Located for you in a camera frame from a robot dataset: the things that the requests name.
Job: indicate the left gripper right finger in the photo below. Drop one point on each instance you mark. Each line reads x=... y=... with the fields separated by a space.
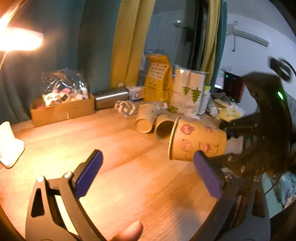
x=240 y=212

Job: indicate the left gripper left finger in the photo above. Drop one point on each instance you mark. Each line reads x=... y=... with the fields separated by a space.
x=44 y=220

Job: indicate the paper cup with pink drawings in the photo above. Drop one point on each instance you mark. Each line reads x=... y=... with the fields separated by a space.
x=187 y=137

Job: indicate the middle lying paper cup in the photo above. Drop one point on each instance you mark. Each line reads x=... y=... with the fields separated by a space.
x=163 y=128

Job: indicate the lying paper cup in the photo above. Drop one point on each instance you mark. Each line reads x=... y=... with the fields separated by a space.
x=147 y=115
x=163 y=128

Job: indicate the left lying paper cup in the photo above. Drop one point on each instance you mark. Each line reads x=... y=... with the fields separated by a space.
x=147 y=115

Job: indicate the person's hand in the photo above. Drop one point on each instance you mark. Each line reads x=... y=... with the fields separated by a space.
x=131 y=233

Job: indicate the yellow white plastic bag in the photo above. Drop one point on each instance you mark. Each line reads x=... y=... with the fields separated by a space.
x=223 y=111

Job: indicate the light blue patterned blanket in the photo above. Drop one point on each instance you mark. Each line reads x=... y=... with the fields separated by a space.
x=284 y=188

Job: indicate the black pc case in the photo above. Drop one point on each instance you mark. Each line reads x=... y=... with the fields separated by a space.
x=233 y=86

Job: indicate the dark grey cloth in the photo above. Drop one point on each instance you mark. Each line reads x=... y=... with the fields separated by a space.
x=222 y=96

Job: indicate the computer monitor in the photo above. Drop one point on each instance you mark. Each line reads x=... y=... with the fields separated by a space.
x=219 y=83

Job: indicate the yellow green sponge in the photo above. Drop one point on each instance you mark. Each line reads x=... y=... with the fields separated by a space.
x=207 y=87

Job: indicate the packaged stack of paper cups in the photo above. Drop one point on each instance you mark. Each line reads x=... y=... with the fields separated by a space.
x=187 y=91

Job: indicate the cardboard box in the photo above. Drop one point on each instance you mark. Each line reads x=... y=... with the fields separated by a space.
x=42 y=116

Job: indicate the white air conditioner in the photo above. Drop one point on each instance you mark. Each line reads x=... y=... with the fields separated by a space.
x=231 y=30

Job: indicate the yellow paper bag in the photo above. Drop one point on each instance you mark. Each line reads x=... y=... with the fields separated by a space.
x=158 y=84

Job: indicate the steel thermos bottle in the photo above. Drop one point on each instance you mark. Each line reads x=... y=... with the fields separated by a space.
x=107 y=98

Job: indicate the clear bag of toys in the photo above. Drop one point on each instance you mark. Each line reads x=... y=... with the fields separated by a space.
x=63 y=86

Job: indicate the clear plastic wrapper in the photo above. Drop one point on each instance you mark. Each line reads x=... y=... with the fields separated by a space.
x=127 y=107

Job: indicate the yellow teal right curtain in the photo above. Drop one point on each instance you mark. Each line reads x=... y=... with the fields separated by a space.
x=214 y=40

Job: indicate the yellow teal curtain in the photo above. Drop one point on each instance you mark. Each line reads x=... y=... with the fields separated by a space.
x=214 y=40
x=78 y=35

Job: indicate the white small box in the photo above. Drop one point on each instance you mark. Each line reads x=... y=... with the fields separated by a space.
x=136 y=93

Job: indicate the yellow teal left curtain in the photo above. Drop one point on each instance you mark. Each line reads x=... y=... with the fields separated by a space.
x=78 y=35

